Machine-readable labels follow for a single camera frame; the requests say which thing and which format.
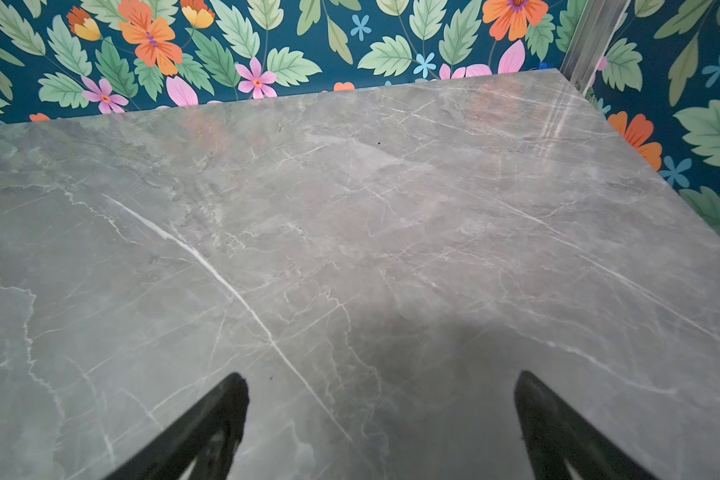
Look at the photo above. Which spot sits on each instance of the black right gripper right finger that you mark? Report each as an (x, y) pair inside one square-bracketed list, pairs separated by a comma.
[(562, 444)]

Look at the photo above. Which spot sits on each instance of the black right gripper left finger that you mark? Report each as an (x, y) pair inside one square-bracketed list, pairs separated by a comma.
[(201, 444)]

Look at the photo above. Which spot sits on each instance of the aluminium corner frame post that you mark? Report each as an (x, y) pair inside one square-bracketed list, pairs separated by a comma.
[(592, 34)]

